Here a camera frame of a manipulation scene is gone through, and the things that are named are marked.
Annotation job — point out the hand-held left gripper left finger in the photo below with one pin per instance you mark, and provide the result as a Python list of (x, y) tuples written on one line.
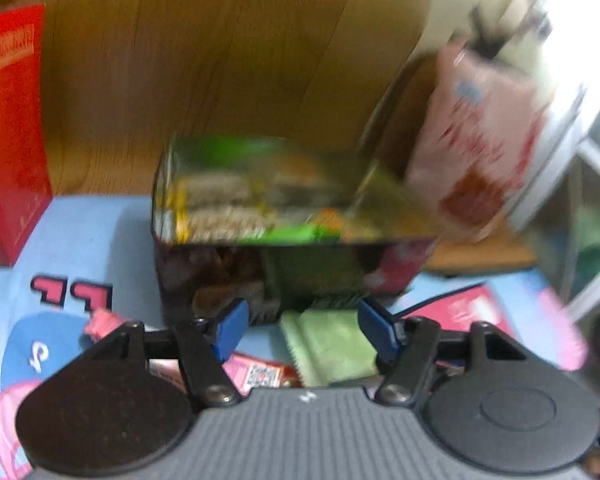
[(232, 327)]

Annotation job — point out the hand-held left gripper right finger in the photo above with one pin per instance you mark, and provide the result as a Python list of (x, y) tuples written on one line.
[(377, 330)]

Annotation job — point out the light green snack packet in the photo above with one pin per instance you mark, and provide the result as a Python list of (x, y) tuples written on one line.
[(330, 345)]

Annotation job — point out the dark printed cardboard box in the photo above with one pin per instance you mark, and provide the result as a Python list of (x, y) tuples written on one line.
[(215, 270)]

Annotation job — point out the pink snack packet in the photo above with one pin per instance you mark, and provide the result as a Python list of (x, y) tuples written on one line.
[(260, 372)]

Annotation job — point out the small pink wrapper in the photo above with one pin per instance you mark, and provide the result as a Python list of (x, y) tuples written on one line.
[(100, 322)]

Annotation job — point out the blue cartoon printed bedsheet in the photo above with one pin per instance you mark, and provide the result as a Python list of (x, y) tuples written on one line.
[(90, 240)]

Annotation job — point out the large pink snack bag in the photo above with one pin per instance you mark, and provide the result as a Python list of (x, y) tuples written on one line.
[(475, 125)]

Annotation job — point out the wooden headboard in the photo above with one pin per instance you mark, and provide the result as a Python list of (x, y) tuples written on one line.
[(205, 50)]

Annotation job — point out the red gift box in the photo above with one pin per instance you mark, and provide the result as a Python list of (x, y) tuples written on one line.
[(10, 135)]

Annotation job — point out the frosted glass sliding door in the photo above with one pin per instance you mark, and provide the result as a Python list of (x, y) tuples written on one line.
[(580, 110)]

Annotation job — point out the black stand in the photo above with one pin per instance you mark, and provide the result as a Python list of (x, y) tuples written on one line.
[(490, 35)]

